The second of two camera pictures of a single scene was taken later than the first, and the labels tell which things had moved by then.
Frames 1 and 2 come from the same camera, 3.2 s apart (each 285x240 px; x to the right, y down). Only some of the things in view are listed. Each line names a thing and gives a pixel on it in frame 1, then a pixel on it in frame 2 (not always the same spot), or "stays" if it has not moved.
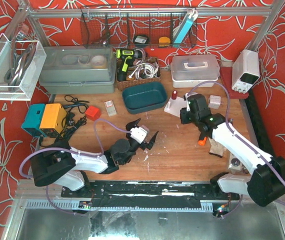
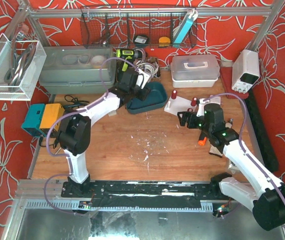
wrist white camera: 138,134 → 143,79
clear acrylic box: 12,69 stays
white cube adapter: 214,101 stays
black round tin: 141,39 stays
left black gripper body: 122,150 → 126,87
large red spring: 174,95 stays
